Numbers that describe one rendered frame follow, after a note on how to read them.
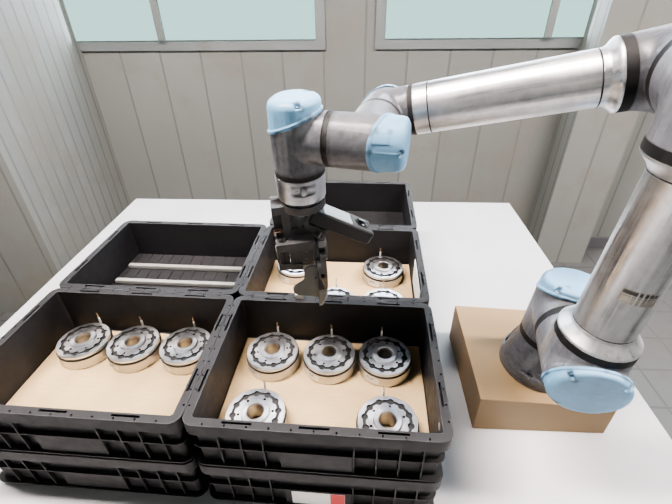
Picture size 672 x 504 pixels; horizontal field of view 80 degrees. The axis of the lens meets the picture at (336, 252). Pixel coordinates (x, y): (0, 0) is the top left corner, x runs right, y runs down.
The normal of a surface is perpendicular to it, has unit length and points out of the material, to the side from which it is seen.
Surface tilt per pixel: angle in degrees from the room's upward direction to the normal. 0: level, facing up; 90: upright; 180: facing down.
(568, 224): 90
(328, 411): 0
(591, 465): 0
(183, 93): 90
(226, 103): 90
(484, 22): 90
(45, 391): 0
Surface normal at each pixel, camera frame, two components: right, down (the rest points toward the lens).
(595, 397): -0.26, 0.66
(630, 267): -0.76, 0.37
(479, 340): 0.04, -0.81
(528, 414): -0.05, 0.55
